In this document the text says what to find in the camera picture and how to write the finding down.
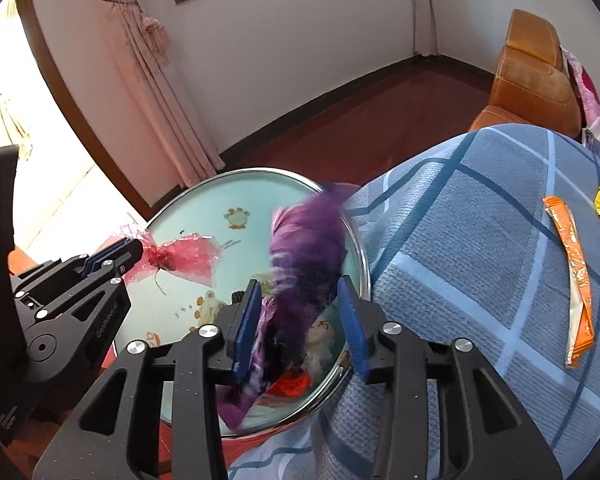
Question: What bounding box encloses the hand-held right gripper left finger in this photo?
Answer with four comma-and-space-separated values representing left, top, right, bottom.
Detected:
32, 279, 263, 480

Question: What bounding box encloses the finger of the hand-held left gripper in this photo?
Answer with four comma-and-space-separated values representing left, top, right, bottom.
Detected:
82, 237, 144, 273
102, 250, 145, 282

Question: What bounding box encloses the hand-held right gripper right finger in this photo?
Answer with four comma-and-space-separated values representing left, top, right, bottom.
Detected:
336, 275, 563, 480

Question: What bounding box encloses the pink cellophane wrapper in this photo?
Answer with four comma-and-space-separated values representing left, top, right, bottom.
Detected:
111, 222, 223, 293

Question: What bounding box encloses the round pale blue basin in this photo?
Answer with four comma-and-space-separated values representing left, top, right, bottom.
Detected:
112, 166, 372, 440

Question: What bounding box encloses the purple plastic wrapper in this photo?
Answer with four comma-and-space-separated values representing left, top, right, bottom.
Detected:
219, 182, 352, 431

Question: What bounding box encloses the blue plaid table cloth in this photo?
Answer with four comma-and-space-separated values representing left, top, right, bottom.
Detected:
227, 124, 600, 480

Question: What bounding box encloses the pink curtain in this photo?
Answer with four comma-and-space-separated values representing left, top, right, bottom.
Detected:
77, 0, 226, 188

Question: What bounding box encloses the orange strip packet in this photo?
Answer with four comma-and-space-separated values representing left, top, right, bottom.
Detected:
542, 195, 596, 368

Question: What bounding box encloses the orange leather sofa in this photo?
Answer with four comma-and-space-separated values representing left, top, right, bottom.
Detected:
467, 8, 583, 143

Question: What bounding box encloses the pale narrow curtain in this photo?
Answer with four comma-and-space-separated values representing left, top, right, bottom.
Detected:
410, 0, 441, 58

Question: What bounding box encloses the pink white printed blanket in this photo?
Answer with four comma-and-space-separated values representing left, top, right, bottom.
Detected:
560, 46, 600, 153

